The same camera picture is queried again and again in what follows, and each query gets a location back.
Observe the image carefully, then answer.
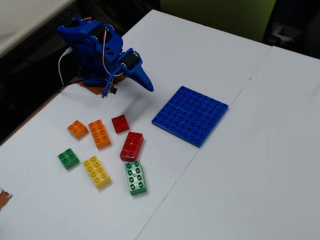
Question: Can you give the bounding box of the red white servo wire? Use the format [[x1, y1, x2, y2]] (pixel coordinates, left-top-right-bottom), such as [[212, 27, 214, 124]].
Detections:
[[101, 24, 112, 76]]

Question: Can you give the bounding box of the green partition panel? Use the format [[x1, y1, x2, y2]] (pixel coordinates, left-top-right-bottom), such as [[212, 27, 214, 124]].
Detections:
[[159, 0, 277, 43]]

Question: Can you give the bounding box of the white cable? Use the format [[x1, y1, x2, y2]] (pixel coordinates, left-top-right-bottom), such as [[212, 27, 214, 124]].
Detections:
[[58, 47, 75, 86]]

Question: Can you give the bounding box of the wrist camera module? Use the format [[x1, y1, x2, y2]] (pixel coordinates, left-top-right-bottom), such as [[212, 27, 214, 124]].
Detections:
[[101, 74, 118, 99]]

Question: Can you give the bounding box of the red 2x2 toy block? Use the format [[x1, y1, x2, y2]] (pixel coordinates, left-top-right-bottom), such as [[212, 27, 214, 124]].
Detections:
[[111, 114, 130, 134]]

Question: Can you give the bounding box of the green 2x4 toy block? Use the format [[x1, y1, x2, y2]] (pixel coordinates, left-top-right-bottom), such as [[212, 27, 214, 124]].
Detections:
[[124, 159, 148, 196]]

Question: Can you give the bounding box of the blue 8x8 toy plate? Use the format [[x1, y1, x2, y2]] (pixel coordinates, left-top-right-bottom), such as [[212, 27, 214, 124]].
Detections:
[[151, 85, 230, 149]]

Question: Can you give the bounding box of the white desk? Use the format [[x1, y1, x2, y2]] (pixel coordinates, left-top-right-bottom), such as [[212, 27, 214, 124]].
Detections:
[[0, 0, 76, 58]]

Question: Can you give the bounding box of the green 2x2 toy block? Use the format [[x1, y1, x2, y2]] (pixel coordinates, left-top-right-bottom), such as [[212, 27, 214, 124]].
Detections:
[[57, 147, 80, 171]]

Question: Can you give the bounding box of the yellow 2x4 toy block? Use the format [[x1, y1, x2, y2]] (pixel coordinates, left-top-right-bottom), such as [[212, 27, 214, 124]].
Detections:
[[82, 155, 112, 190]]

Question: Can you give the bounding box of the orange 2x4 toy block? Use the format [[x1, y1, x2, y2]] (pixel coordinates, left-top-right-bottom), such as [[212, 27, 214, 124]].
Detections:
[[87, 119, 112, 150]]

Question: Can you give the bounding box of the red 2x4 toy block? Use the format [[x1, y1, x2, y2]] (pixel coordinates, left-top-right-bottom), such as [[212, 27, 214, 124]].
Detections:
[[119, 131, 145, 162]]

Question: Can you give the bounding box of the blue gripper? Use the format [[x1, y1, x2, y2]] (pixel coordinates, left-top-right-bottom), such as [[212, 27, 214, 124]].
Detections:
[[113, 47, 154, 92]]

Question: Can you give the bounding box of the orange 2x2 toy block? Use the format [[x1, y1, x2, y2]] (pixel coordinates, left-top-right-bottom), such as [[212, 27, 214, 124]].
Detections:
[[66, 119, 89, 140]]

